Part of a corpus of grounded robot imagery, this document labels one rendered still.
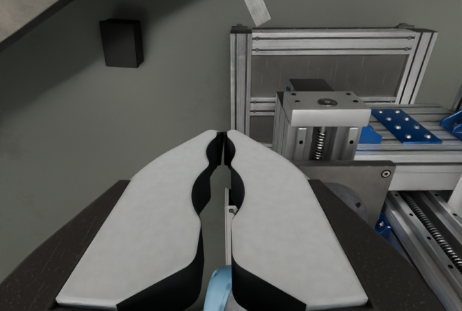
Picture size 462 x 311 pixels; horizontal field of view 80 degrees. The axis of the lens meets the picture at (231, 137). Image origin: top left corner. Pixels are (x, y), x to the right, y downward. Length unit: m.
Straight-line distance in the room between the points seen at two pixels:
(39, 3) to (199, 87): 0.88
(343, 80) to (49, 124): 1.60
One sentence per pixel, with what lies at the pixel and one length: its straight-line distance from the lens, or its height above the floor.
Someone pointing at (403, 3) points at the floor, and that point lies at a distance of 1.63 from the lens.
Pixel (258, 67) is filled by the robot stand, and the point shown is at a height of 0.21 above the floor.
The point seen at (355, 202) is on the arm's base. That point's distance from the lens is 0.54.
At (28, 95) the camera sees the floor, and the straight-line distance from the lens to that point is 1.89.
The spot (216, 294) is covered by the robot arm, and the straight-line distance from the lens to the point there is 0.41.
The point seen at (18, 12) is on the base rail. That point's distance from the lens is 0.89.
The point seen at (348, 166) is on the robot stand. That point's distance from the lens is 0.52.
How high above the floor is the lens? 1.42
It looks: 60 degrees down
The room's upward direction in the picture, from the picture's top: 180 degrees counter-clockwise
